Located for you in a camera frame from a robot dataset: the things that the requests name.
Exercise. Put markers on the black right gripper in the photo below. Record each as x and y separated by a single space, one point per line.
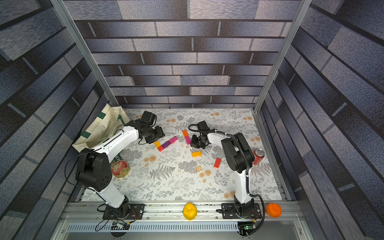
197 141

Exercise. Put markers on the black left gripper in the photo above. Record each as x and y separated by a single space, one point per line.
161 134

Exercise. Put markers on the yellow-orange wooden block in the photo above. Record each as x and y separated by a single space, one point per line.
196 154

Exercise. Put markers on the pink wooden block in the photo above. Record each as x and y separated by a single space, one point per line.
188 140

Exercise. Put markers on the orange wooden block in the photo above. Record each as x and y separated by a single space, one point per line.
185 133

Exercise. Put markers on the orange-yellow wooden block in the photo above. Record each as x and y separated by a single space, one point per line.
157 144

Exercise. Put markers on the magenta wooden block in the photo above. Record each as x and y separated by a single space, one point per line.
172 140

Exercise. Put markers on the purple wooden block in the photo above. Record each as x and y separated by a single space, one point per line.
165 145

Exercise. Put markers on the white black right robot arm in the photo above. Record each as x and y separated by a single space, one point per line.
239 157

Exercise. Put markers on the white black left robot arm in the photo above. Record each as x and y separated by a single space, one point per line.
94 170

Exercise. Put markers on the red wooden block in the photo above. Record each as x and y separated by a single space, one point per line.
217 163

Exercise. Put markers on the cream green tote bag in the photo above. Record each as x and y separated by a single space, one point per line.
104 127

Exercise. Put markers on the round red tin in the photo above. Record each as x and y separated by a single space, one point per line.
120 169

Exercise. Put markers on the red soda can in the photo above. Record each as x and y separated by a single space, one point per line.
259 155

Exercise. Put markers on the orange mandarin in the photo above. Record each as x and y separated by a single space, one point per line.
274 210

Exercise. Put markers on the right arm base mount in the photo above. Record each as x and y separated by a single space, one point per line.
229 212

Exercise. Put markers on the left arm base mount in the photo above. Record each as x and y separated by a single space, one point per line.
126 212

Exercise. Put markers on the slotted metal cable tray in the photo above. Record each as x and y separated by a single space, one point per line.
152 227

